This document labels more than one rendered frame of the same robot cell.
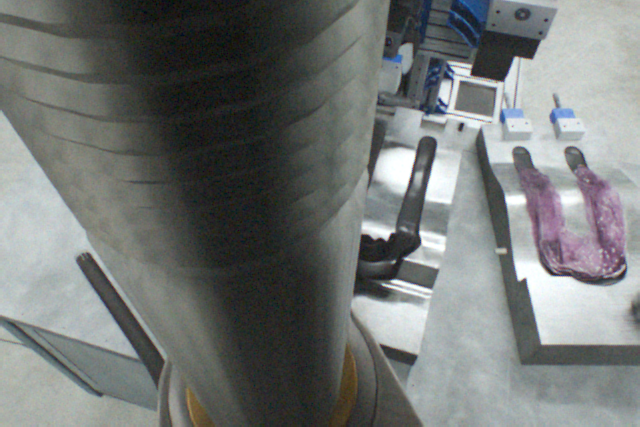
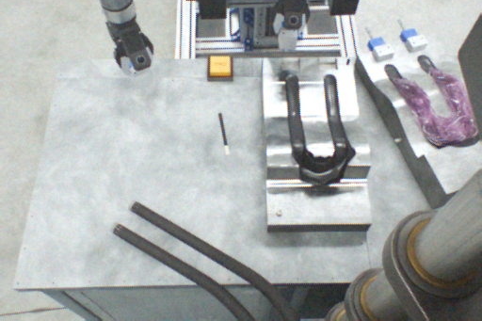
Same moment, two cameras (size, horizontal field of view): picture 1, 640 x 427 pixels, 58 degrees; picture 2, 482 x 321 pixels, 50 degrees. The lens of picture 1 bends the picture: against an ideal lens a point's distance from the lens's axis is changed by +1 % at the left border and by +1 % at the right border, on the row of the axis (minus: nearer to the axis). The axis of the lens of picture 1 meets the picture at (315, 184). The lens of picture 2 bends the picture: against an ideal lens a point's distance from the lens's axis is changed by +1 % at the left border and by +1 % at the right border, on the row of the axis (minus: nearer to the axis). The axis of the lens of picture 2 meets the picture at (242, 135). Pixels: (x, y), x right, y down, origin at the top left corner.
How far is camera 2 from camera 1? 0.39 m
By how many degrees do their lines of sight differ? 10
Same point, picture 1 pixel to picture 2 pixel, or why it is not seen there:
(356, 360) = not seen: hidden behind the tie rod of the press
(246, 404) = not seen: outside the picture
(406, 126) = (311, 71)
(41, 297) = (97, 265)
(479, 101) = (324, 23)
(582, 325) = (466, 174)
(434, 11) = not seen: outside the picture
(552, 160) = (411, 69)
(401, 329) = (356, 210)
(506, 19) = not seen: outside the picture
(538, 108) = (362, 14)
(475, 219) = (373, 122)
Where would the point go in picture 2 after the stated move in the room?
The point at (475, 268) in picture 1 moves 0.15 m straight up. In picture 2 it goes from (383, 155) to (398, 129)
